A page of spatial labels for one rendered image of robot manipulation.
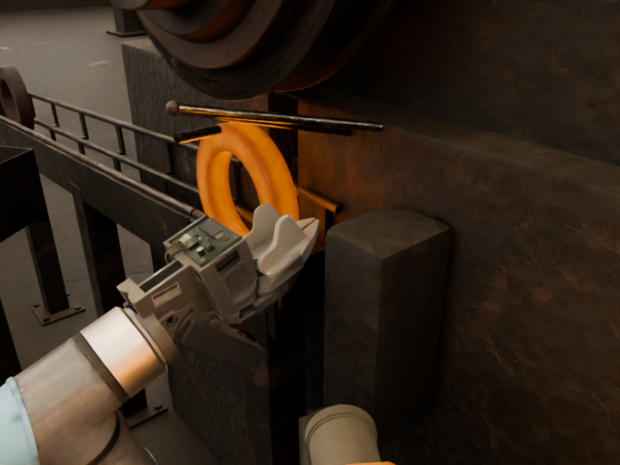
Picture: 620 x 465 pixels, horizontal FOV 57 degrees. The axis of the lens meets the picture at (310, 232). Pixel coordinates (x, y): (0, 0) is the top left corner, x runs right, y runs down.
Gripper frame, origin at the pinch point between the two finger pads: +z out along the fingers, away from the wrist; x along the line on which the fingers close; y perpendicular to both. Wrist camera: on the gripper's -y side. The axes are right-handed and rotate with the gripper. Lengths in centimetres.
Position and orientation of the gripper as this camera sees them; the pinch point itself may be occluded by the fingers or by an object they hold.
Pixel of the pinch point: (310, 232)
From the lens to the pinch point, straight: 62.2
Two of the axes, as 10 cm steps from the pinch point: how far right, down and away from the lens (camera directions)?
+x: -6.4, -3.5, 6.9
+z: 7.3, -5.5, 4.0
